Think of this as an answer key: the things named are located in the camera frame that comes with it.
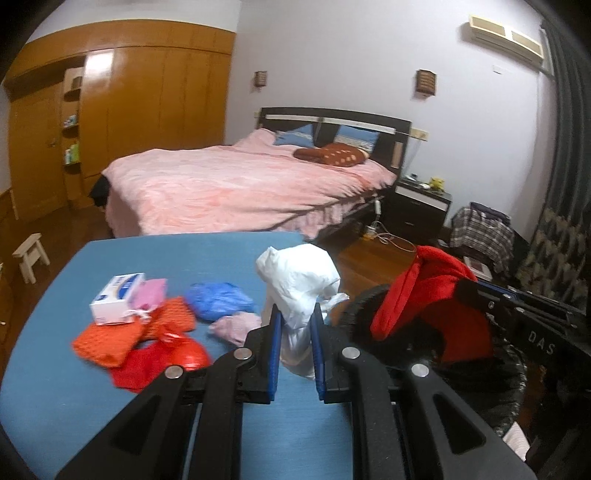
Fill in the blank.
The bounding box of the dark nightstand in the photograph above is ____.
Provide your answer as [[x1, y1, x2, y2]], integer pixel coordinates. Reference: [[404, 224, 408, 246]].
[[383, 178, 453, 241]]

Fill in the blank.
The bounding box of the white wooden stool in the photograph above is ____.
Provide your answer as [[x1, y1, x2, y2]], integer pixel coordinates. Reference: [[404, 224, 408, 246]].
[[12, 233, 51, 284]]

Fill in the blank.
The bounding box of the brown dotted pillow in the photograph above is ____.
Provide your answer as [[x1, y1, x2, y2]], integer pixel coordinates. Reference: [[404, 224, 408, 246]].
[[294, 143, 369, 167]]

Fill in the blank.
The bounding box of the pink nonwoven bag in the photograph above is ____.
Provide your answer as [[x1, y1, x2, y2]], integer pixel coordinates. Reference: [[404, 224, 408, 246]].
[[131, 278, 167, 313]]

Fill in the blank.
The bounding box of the dark wooden bed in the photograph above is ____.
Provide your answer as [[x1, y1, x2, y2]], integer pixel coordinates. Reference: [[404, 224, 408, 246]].
[[102, 107, 413, 241]]

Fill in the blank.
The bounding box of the blue pillow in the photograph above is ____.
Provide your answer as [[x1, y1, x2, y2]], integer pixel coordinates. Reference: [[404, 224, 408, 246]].
[[333, 124, 380, 155], [274, 124, 317, 147]]

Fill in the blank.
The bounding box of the pale pink cloth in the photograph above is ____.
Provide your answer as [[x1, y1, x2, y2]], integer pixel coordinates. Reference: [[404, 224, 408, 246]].
[[503, 425, 530, 462]]

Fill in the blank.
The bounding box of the large orange foam net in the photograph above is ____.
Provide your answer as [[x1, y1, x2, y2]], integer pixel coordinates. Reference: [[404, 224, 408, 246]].
[[147, 298, 195, 343]]

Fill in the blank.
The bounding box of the wooden wardrobe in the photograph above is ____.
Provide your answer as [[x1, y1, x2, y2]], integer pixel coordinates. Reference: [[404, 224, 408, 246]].
[[0, 23, 238, 223]]

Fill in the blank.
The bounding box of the white and blue box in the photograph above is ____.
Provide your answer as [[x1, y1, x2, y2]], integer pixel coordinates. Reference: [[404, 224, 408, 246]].
[[90, 273, 147, 326]]

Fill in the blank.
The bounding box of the beige air conditioner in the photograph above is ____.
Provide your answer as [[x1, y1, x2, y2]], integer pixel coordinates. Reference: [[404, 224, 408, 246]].
[[468, 14, 546, 68]]

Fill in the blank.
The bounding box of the small orange foam net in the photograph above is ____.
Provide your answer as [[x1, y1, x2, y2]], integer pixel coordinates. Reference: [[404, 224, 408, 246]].
[[72, 322, 149, 368]]

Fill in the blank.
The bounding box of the blue plastic bag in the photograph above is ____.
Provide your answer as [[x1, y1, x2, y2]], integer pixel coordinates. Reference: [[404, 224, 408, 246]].
[[186, 282, 256, 323]]

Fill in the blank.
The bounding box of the pink blanket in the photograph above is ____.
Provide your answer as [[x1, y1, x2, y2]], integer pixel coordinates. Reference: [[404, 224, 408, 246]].
[[102, 128, 398, 241]]

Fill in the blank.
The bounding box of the plaid bag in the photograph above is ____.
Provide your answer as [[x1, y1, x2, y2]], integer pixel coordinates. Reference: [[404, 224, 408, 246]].
[[450, 203, 515, 274]]

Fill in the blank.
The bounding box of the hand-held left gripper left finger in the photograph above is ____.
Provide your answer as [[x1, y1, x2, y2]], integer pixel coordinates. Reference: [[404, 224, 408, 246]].
[[55, 304, 284, 480]]

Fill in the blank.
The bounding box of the crumpled pale pink bag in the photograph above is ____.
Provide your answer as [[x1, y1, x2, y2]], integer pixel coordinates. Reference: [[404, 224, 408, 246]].
[[209, 312, 263, 347]]

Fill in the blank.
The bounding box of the red fleece cloth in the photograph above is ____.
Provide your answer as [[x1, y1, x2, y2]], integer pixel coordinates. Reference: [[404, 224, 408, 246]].
[[370, 246, 492, 365]]

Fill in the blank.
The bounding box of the grey curtain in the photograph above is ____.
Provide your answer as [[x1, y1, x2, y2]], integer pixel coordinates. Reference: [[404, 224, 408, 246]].
[[538, 18, 591, 315]]

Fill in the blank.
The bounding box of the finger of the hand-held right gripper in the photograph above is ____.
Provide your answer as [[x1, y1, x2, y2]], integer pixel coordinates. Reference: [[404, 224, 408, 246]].
[[478, 281, 575, 324], [455, 278, 509, 333]]

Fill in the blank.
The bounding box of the white power cable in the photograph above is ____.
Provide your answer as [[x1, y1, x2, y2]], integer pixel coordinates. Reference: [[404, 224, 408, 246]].
[[365, 194, 419, 253]]

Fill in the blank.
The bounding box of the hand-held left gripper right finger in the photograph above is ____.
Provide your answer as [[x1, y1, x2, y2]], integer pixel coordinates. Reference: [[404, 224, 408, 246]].
[[310, 302, 537, 480]]

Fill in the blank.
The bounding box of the black cloth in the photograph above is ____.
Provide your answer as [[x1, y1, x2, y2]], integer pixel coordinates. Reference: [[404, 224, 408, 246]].
[[90, 175, 112, 209]]

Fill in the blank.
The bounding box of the white plastic bag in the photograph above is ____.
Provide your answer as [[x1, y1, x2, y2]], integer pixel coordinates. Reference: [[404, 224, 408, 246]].
[[255, 244, 350, 380]]

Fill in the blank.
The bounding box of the black trash bin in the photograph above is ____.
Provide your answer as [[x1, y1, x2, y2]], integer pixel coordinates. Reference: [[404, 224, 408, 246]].
[[332, 284, 529, 446]]

